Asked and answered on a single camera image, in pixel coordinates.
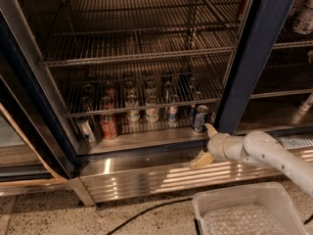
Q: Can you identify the silver can right compartment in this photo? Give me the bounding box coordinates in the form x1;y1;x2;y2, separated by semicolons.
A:
298;93;313;112

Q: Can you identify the upper wire fridge shelf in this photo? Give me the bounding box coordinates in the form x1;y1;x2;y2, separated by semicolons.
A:
41;0;240;67

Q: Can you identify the blue silver redbull can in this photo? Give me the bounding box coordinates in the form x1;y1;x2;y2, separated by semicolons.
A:
167;94;179;122

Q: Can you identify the black floor cable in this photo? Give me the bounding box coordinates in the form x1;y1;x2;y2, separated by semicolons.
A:
106;197;194;235

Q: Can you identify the stainless steel display fridge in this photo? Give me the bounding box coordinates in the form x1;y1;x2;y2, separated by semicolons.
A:
0;0;312;205

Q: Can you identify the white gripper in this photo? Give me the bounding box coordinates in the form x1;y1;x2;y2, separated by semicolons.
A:
189;123;245;169

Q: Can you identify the red cola can second row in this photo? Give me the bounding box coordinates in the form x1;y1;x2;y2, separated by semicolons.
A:
100;96;114;110

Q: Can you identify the right compartment wire shelf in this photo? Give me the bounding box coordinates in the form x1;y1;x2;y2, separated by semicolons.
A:
249;20;313;100

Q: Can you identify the white green can front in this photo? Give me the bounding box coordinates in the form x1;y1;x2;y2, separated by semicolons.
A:
125;94;140;122

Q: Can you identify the white plastic bin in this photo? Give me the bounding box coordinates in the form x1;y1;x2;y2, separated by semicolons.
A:
193;182;309;235

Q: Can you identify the red cola can front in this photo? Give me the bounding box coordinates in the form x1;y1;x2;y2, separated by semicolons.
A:
100;114;117;140

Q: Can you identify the middle wire fridge shelf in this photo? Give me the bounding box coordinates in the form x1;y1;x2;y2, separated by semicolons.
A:
67;54;228;118

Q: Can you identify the dark blue can front right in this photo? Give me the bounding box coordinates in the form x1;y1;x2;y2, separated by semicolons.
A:
193;105;209;133

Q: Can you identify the white red can front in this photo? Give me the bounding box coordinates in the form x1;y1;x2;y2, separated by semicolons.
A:
145;95;159;123

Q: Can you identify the can on right upper shelf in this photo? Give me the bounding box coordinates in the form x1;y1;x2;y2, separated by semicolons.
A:
292;0;313;35

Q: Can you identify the wire fridge shelf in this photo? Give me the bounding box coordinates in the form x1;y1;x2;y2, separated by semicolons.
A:
41;0;240;67
67;54;228;118

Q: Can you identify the open glass fridge door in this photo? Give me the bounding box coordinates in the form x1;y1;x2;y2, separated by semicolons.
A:
0;17;72;196

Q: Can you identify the dark blue fridge door frame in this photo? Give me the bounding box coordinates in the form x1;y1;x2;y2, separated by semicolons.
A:
214;0;294;134

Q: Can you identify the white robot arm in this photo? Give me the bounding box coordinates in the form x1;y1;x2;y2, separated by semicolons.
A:
190;123;313;197

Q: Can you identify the silver can front left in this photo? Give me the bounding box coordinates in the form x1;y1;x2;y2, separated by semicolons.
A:
75;117;96;144

